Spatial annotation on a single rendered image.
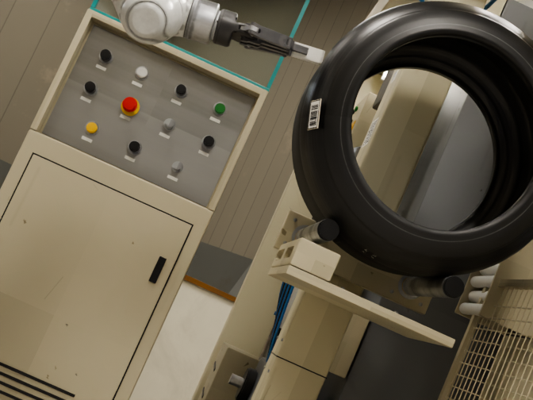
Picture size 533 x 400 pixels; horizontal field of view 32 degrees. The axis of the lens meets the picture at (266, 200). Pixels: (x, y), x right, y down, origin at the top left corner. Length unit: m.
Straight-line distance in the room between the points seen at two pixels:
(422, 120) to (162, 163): 0.74
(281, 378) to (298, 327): 0.13
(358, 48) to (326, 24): 6.33
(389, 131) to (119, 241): 0.79
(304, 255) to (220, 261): 5.94
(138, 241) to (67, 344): 0.33
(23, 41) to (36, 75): 0.36
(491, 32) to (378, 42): 0.24
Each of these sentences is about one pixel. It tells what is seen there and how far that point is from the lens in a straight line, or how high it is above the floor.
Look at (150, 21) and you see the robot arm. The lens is 1.76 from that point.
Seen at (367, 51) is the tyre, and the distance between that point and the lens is 1.88.
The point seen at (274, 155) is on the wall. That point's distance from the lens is 7.82.
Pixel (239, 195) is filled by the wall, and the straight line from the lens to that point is 7.98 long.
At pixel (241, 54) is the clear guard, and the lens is 2.63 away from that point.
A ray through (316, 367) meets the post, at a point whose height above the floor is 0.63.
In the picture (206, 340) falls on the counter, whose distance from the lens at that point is 5.07.
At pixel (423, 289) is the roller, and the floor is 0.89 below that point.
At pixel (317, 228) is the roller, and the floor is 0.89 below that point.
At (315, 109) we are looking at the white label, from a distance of 1.85.
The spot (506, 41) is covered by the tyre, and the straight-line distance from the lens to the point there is 1.97.
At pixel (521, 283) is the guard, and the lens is 2.11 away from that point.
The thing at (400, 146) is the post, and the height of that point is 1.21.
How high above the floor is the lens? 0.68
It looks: 7 degrees up
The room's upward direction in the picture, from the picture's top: 24 degrees clockwise
